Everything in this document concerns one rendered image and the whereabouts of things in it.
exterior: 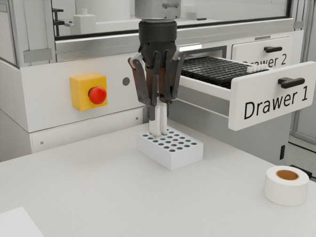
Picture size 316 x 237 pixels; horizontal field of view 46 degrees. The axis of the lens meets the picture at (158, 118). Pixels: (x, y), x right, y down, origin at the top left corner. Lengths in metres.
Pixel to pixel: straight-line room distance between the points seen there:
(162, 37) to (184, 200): 0.30
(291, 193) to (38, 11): 0.59
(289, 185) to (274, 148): 0.87
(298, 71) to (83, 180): 0.54
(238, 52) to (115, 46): 0.42
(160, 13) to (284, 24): 0.73
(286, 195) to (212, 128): 0.58
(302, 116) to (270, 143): 1.49
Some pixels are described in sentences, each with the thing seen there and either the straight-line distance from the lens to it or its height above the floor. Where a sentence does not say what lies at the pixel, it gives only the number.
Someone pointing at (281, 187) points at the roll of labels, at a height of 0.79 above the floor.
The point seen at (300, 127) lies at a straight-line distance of 2.99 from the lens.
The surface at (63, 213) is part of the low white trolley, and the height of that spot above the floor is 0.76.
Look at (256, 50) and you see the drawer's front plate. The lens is 1.24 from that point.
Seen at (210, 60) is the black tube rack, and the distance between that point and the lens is 1.07.
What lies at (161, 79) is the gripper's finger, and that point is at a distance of 0.78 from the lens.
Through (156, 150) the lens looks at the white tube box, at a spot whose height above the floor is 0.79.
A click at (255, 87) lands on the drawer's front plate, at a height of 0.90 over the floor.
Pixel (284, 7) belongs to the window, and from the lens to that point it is 1.39.
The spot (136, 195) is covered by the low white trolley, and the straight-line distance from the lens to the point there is 0.67.
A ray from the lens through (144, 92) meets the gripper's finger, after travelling 0.74.
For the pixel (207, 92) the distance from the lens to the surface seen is 0.85.
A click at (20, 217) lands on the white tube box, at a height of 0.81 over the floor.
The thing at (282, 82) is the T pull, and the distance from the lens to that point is 0.83.
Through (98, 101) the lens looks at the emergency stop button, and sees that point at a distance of 0.83.
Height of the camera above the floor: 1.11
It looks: 20 degrees down
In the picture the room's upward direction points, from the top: straight up
